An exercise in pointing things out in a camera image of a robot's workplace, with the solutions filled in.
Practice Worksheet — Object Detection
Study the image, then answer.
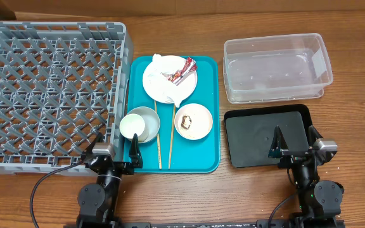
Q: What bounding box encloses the white napkin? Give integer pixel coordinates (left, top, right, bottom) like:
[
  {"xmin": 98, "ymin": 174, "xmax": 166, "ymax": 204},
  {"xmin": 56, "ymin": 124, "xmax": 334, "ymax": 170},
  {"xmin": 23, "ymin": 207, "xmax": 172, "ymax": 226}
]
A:
[{"xmin": 143, "ymin": 54, "xmax": 183, "ymax": 108}]

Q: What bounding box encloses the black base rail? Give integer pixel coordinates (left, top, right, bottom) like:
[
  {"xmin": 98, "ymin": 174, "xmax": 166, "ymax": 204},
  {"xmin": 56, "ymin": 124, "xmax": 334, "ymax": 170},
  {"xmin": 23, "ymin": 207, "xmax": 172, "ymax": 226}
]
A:
[{"xmin": 63, "ymin": 220, "xmax": 347, "ymax": 228}]

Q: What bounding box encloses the grey dishwasher rack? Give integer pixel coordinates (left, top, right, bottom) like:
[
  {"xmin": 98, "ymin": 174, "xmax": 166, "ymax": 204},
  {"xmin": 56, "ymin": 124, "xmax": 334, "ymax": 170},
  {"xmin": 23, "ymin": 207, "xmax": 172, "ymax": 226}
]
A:
[{"xmin": 0, "ymin": 22, "xmax": 133, "ymax": 176}]

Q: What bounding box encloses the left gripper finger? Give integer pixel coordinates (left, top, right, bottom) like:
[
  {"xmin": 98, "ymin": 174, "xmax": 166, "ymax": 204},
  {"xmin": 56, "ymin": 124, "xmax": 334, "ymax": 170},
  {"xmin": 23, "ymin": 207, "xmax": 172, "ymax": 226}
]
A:
[
  {"xmin": 129, "ymin": 134, "xmax": 143, "ymax": 168},
  {"xmin": 81, "ymin": 132, "xmax": 103, "ymax": 158}
]

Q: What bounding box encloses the small white bowl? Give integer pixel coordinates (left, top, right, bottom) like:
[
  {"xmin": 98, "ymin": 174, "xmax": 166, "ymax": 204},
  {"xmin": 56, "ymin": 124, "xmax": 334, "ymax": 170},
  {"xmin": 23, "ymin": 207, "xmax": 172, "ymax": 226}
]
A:
[{"xmin": 174, "ymin": 103, "xmax": 213, "ymax": 140}]

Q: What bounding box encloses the clear plastic bin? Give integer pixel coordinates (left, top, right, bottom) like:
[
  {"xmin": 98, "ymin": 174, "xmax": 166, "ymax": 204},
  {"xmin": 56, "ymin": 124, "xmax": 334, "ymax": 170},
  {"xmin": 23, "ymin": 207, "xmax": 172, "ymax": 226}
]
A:
[{"xmin": 223, "ymin": 33, "xmax": 333, "ymax": 104}]

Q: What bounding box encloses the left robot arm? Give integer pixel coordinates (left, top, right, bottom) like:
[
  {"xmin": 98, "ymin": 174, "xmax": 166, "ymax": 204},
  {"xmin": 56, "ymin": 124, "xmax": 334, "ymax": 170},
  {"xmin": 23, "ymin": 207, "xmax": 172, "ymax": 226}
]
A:
[{"xmin": 76, "ymin": 133, "xmax": 143, "ymax": 227}]

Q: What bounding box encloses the right wooden chopstick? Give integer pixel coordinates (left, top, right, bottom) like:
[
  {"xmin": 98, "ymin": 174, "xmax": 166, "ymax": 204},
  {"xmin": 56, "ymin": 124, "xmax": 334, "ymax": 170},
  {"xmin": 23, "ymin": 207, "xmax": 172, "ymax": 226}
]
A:
[{"xmin": 168, "ymin": 105, "xmax": 176, "ymax": 169}]

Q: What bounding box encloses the left wooden chopstick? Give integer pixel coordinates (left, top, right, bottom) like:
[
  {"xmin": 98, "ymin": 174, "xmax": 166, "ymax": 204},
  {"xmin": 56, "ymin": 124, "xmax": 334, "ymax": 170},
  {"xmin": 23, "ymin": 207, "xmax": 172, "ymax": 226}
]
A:
[{"xmin": 154, "ymin": 100, "xmax": 163, "ymax": 170}]

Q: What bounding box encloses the black tray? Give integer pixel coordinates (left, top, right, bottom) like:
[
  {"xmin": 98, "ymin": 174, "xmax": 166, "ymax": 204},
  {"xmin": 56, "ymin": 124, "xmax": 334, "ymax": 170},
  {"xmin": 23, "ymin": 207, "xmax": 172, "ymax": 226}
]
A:
[{"xmin": 224, "ymin": 104, "xmax": 312, "ymax": 168}]

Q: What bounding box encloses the grey bowl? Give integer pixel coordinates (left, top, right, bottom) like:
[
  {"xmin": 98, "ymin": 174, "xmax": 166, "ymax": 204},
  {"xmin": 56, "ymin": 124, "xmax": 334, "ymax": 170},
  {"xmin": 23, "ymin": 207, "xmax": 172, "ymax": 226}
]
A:
[{"xmin": 127, "ymin": 106, "xmax": 160, "ymax": 143}]

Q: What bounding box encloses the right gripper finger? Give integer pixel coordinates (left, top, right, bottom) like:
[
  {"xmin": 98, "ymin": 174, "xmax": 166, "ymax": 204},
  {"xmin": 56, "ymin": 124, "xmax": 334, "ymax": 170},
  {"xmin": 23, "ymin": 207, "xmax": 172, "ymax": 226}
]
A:
[
  {"xmin": 308, "ymin": 125, "xmax": 323, "ymax": 149},
  {"xmin": 268, "ymin": 125, "xmax": 288, "ymax": 158}
]

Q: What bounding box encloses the teal plastic tray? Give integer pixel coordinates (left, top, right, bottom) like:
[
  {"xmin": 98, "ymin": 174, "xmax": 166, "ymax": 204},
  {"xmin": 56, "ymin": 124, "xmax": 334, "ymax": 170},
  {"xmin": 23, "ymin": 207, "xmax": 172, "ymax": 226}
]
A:
[{"xmin": 127, "ymin": 56, "xmax": 221, "ymax": 174}]

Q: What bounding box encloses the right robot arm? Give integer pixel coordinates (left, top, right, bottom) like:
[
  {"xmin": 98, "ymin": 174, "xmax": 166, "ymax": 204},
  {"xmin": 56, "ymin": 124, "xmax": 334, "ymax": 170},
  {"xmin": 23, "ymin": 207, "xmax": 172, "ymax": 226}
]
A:
[{"xmin": 267, "ymin": 125, "xmax": 345, "ymax": 227}]

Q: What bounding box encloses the red snack wrapper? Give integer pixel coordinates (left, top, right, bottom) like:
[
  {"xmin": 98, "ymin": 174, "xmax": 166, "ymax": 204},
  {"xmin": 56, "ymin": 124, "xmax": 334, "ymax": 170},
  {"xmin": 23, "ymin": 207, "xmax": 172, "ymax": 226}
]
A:
[{"xmin": 165, "ymin": 57, "xmax": 197, "ymax": 86}]

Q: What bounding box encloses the large white plate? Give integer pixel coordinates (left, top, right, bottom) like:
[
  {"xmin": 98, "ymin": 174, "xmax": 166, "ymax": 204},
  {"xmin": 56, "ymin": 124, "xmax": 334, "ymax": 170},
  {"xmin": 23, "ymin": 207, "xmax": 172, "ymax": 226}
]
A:
[{"xmin": 143, "ymin": 54, "xmax": 198, "ymax": 107}]

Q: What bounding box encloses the wooden chopstick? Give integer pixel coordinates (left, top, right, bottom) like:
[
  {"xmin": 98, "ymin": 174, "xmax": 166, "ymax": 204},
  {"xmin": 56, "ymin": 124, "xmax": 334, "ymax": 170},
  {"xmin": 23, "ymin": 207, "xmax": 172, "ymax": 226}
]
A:
[
  {"xmin": 154, "ymin": 100, "xmax": 163, "ymax": 170},
  {"xmin": 168, "ymin": 105, "xmax": 176, "ymax": 169}
]

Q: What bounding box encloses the brown food scrap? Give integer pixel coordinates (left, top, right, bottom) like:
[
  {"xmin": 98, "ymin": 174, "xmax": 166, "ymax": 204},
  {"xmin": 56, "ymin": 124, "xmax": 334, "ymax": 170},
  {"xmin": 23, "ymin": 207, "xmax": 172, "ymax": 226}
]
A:
[{"xmin": 181, "ymin": 115, "xmax": 192, "ymax": 130}]

